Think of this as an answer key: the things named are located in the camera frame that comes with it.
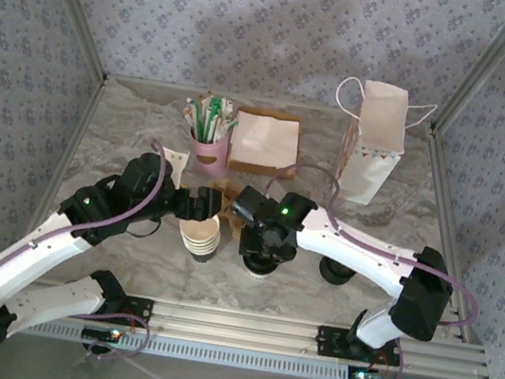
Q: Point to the black cup lid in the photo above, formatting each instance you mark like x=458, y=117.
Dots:
x=259, y=266

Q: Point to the brown pulp cup carrier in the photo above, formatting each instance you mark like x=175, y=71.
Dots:
x=230, y=222

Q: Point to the white paper coffee cup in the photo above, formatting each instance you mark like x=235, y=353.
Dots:
x=258, y=276

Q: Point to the stack of paper cups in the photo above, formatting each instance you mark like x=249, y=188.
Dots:
x=199, y=239

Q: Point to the stack of black cup lids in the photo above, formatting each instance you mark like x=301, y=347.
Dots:
x=335, y=275

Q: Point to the white printed paper gift bag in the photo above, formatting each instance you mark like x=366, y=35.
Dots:
x=369, y=179

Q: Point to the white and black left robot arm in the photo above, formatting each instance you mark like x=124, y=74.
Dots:
x=30, y=255

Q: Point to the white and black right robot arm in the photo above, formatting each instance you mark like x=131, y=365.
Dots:
x=357, y=254

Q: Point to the pink straw holder cup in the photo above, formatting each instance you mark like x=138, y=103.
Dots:
x=212, y=154

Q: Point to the stack of napkins in box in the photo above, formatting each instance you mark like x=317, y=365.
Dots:
x=260, y=170

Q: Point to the white napkin stack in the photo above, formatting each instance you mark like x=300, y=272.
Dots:
x=265, y=141

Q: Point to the green and white wrapped straw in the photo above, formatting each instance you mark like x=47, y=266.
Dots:
x=213, y=113

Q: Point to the white paper wrapped straw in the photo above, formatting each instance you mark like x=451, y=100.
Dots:
x=192, y=115

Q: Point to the left small circuit board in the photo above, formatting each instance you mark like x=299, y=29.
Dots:
x=102, y=333

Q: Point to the small circuit board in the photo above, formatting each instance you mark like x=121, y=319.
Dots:
x=367, y=378
x=102, y=333

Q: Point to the right small circuit board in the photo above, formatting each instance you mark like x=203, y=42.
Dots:
x=367, y=378

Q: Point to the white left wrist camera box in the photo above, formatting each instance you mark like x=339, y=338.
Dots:
x=175, y=160

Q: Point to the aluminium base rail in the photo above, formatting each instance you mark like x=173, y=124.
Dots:
x=235, y=326

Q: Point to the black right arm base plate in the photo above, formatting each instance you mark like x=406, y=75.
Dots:
x=329, y=342

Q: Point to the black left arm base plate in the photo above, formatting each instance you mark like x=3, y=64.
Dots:
x=140, y=308

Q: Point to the aluminium right side rail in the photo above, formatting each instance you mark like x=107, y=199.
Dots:
x=443, y=181

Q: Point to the aluminium left corner post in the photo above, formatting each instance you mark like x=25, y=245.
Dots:
x=75, y=3

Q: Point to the aluminium corner post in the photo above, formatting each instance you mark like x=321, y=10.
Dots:
x=75, y=3
x=488, y=68

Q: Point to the aluminium right corner post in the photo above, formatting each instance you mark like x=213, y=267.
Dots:
x=488, y=68

